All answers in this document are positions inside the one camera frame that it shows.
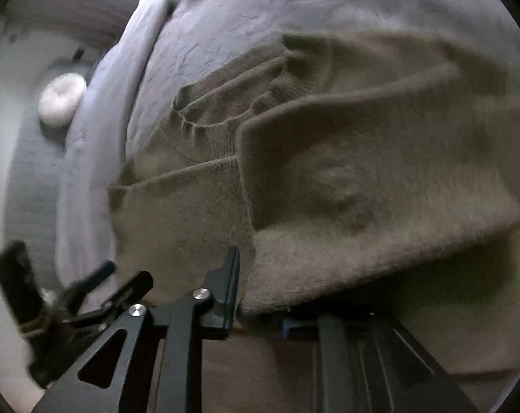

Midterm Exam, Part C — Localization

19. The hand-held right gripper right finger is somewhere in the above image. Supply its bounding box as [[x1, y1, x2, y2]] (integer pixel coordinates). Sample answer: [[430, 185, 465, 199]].
[[281, 312, 480, 413]]

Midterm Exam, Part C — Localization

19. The white round cushion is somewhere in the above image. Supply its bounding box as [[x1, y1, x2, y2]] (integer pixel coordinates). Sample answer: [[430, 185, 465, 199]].
[[39, 73, 88, 127]]

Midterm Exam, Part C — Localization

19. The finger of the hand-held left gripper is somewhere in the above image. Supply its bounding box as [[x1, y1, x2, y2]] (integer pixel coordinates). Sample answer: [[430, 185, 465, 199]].
[[64, 271, 154, 333], [66, 261, 116, 306]]

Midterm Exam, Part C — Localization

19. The white window sill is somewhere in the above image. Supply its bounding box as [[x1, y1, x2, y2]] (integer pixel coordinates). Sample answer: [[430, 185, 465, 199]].
[[6, 0, 144, 48]]

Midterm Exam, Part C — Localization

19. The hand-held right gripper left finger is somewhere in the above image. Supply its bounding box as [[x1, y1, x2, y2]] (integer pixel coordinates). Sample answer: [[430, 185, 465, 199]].
[[32, 247, 240, 413]]

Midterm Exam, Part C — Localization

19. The beige knit sweater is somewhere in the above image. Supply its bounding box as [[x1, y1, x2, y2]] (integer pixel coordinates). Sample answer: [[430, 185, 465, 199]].
[[107, 30, 520, 413]]

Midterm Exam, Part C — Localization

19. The lavender embossed bed blanket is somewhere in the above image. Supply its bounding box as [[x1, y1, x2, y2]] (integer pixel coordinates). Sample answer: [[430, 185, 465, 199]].
[[56, 0, 520, 293]]

